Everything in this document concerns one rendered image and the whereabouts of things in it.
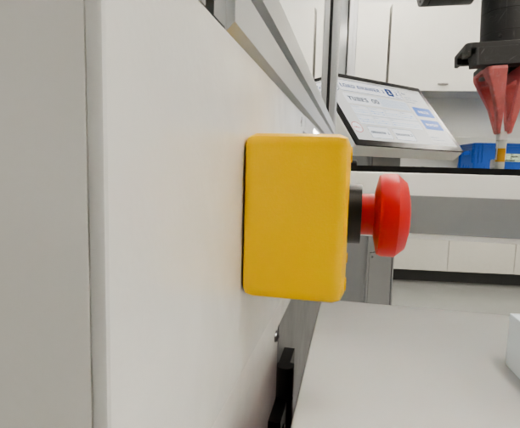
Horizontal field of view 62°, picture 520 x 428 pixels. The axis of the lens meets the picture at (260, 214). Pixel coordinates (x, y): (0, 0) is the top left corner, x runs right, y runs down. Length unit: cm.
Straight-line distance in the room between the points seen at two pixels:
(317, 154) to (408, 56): 381
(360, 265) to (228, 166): 133
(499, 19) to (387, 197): 42
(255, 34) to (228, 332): 13
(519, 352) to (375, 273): 119
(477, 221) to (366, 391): 20
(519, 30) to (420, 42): 345
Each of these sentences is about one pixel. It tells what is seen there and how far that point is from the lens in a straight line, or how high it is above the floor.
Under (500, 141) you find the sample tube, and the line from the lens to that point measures 59.
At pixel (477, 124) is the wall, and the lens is 444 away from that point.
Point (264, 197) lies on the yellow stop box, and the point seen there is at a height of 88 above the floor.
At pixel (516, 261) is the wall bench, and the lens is 391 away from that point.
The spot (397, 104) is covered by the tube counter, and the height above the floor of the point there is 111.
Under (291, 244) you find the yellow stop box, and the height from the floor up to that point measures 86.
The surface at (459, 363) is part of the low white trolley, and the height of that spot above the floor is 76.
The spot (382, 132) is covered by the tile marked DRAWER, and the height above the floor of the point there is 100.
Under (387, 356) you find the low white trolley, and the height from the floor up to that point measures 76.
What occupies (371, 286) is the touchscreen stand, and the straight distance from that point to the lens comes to 152.
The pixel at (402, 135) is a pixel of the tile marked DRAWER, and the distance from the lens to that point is 142.
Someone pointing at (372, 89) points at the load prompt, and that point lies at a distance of 153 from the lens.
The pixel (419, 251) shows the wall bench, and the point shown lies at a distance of 364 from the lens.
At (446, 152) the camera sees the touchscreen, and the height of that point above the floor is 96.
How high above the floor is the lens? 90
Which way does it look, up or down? 6 degrees down
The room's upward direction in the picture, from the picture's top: 1 degrees clockwise
